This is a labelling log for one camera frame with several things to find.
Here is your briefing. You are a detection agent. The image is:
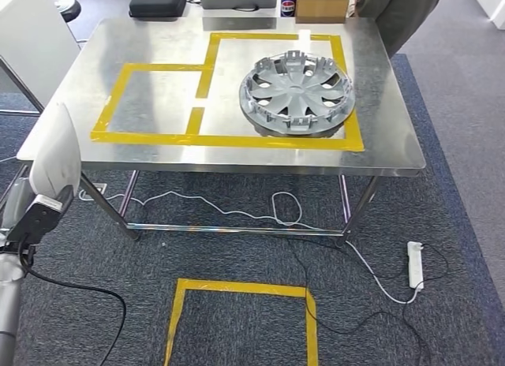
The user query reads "white power strip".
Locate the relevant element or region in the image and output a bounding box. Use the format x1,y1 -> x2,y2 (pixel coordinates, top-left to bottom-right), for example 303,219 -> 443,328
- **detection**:
407,241 -> 425,291

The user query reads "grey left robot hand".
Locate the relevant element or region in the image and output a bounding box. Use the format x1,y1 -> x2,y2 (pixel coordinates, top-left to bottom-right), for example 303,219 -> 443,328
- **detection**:
59,185 -> 77,218

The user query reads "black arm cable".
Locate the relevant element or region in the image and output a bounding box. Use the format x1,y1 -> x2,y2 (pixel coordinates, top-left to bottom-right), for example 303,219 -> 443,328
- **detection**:
18,243 -> 128,366

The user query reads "stainless steel workbench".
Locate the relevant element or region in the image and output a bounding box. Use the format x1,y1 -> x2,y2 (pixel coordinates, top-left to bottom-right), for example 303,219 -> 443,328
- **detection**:
16,16 -> 427,245

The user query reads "grey plastic hubcap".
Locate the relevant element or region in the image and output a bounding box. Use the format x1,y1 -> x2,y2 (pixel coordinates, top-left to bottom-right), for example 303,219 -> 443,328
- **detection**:
239,50 -> 356,138

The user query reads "black carrying case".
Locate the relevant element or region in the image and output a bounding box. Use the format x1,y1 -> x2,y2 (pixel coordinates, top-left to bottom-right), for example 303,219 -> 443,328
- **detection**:
128,0 -> 187,19

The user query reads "white teardrop-shaped part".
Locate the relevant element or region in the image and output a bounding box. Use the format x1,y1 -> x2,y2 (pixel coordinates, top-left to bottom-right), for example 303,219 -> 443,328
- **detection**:
29,102 -> 82,200

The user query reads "black round stool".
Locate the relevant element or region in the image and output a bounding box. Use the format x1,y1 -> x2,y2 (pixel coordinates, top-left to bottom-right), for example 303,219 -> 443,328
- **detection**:
50,0 -> 82,25

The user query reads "yellow floor tape outline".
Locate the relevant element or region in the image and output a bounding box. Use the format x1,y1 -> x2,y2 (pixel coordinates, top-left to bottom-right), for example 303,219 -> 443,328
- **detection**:
163,278 -> 319,366

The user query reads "yellow tape on workbench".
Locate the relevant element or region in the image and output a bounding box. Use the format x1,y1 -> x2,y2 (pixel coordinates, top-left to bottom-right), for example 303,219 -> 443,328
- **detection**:
89,32 -> 365,154

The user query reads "metal floor socket plate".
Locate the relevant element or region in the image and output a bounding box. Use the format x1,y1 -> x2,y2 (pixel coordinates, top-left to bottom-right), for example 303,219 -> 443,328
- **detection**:
78,182 -> 108,202

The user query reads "person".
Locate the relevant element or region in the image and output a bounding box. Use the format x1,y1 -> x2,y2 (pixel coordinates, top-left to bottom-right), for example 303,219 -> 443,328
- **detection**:
346,0 -> 445,59

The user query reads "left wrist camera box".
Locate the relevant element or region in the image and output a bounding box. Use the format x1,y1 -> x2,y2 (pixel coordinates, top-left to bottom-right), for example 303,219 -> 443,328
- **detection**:
7,194 -> 65,245

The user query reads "thin black floor cable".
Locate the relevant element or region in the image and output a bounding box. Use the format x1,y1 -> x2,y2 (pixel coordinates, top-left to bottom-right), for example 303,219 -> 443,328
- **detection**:
273,233 -> 451,366

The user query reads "brown cardboard box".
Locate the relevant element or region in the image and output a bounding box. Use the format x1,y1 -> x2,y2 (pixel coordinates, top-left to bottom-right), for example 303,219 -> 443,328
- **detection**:
294,0 -> 351,24

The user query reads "white cabinet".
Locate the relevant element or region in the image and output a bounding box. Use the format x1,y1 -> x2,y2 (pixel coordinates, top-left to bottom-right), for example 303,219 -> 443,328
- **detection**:
467,0 -> 505,32

